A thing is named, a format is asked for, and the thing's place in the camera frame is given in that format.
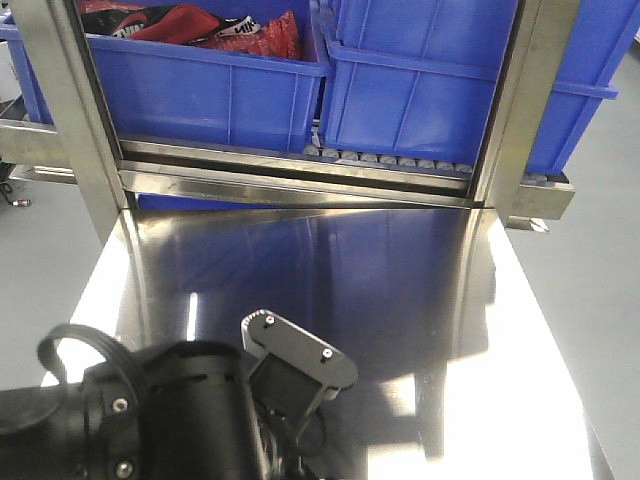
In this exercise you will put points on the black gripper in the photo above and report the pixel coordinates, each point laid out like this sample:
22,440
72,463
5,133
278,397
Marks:
172,411

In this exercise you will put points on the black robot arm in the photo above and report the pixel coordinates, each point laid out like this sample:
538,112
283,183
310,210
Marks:
42,434

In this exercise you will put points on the blue bin with red bags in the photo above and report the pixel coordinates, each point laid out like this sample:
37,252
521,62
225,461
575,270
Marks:
217,96

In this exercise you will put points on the blue bin far left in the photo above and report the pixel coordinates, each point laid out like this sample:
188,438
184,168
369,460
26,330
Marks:
34,101

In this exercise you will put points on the blue bin on rollers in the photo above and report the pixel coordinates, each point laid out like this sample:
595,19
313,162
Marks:
412,78

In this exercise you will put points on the blue bin far right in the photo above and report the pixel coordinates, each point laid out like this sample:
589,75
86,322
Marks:
602,34

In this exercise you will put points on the grey roller conveyor track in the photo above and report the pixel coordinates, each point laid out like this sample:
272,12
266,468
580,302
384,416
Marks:
316,147

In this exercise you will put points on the red crinkled plastic bag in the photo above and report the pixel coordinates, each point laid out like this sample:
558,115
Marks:
278,38

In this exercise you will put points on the red black snack bag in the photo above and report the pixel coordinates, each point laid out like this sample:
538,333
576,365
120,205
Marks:
179,24

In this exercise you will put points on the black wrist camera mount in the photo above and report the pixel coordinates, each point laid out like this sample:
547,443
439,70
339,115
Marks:
295,370

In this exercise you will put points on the stainless steel shelf frame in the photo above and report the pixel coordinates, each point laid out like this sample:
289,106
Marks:
82,145

